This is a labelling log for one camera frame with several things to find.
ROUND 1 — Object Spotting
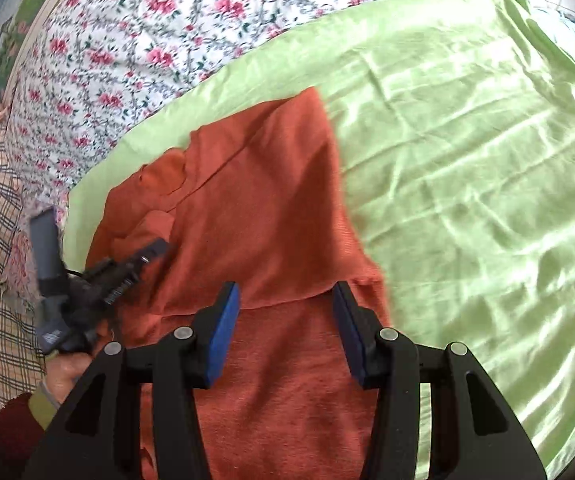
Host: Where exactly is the orange knit sweater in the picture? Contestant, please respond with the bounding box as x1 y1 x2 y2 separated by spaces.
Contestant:
86 89 388 479

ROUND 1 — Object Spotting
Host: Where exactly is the dark red sleeve with cuff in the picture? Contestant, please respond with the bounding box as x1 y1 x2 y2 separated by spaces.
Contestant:
0 382 60 479

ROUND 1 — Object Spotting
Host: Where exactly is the person's left hand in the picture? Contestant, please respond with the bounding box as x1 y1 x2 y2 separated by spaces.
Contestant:
43 321 112 404

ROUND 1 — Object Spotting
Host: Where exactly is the light green bed sheet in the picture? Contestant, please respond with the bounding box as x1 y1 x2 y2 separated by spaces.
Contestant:
64 0 575 477

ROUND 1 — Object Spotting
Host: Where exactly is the white floral quilt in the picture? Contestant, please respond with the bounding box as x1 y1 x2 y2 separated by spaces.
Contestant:
3 0 524 196

